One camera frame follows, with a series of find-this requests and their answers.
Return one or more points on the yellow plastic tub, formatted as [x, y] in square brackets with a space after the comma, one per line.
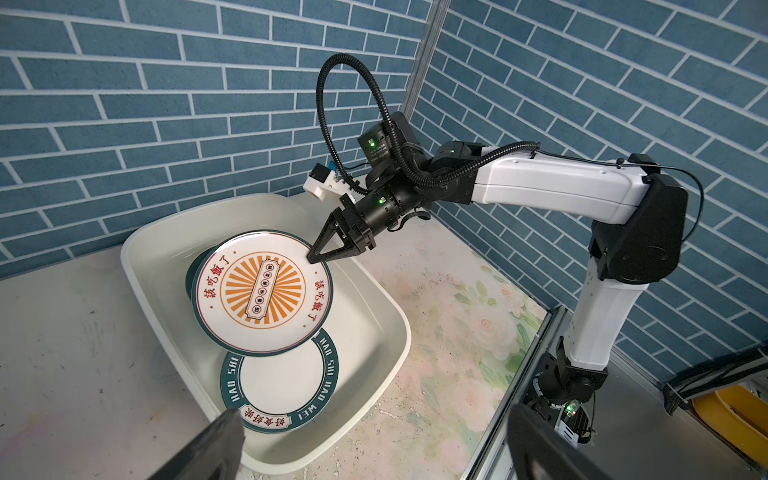
[740, 417]

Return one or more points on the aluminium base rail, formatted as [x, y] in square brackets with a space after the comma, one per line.
[492, 458]

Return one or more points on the orange sunburst plate front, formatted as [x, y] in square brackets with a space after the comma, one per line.
[256, 294]

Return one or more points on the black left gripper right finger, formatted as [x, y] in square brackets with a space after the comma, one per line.
[539, 452]

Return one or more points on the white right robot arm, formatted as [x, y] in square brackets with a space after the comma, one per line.
[594, 234]

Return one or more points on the aluminium corner frame right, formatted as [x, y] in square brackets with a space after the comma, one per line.
[425, 51]

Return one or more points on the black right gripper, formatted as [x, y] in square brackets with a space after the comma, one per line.
[386, 208]

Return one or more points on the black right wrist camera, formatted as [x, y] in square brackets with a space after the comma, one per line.
[360, 162]

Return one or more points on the green rim plate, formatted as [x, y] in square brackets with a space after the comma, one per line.
[280, 393]
[191, 272]

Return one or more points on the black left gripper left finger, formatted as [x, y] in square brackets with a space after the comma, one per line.
[215, 453]

